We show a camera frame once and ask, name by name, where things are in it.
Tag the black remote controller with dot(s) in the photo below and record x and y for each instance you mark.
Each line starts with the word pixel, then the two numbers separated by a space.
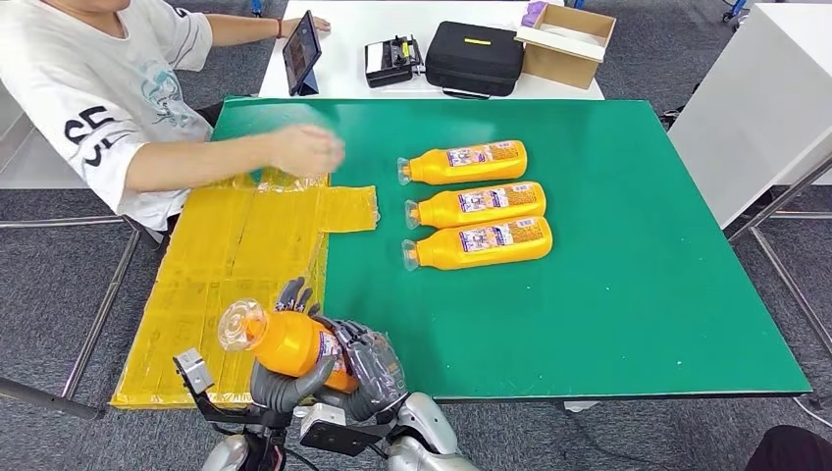
pixel 393 62

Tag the person's right hand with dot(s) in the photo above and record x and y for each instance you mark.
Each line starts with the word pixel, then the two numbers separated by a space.
pixel 309 151

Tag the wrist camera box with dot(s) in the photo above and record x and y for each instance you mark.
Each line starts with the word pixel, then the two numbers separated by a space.
pixel 193 372
pixel 338 439

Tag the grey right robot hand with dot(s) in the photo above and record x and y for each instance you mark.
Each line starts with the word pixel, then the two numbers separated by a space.
pixel 374 370

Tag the white table support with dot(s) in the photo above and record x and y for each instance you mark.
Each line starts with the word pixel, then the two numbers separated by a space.
pixel 582 407

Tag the orange detergent bottle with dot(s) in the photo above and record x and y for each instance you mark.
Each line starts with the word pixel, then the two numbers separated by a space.
pixel 455 172
pixel 455 253
pixel 448 213
pixel 286 341

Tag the grey metal tube frame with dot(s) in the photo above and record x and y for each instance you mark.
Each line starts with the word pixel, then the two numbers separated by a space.
pixel 39 395

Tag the person's left hand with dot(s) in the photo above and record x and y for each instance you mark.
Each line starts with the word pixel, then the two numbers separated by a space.
pixel 309 26

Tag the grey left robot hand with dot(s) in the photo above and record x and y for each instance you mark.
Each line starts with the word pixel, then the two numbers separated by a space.
pixel 286 393

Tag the black tablet on stand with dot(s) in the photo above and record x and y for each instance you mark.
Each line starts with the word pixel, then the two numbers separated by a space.
pixel 302 58

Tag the yellow taped plastic sheet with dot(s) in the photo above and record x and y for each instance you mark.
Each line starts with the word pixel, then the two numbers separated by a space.
pixel 214 260

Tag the grey metal table frame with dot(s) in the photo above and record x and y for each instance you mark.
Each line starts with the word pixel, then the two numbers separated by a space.
pixel 806 184

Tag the black rounded object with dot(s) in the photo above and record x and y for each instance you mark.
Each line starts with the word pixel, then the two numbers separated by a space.
pixel 793 452

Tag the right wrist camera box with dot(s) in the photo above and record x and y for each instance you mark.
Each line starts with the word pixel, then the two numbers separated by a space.
pixel 338 439

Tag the white cabinet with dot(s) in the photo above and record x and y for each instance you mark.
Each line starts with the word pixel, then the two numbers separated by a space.
pixel 760 97

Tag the person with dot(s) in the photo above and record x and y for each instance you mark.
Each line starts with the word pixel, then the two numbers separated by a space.
pixel 97 78

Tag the purple packet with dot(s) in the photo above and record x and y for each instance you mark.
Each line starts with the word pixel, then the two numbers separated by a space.
pixel 534 13

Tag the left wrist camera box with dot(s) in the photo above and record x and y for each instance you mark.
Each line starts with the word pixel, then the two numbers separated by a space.
pixel 193 372

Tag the black carrying case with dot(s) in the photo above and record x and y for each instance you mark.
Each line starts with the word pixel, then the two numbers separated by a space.
pixel 474 62

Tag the brown cardboard box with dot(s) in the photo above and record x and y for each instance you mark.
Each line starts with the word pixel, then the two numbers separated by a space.
pixel 559 65

